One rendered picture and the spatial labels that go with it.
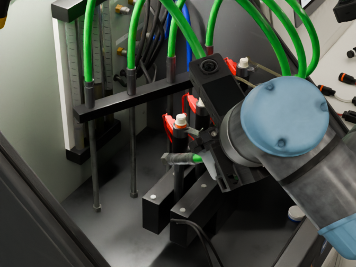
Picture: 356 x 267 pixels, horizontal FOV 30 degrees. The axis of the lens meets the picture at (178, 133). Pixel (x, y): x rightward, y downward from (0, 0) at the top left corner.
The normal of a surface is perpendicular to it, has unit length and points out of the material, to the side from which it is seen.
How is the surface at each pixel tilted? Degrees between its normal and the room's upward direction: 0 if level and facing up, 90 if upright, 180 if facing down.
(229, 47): 90
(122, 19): 90
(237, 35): 90
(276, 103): 46
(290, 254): 0
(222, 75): 19
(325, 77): 0
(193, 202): 0
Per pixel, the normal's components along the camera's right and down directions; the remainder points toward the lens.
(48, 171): 0.85, 0.33
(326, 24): 0.83, 0.13
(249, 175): -0.90, 0.39
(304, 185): -0.45, 0.36
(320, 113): 0.14, -0.14
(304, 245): 0.03, -0.80
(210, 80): -0.03, -0.56
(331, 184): -0.06, 0.02
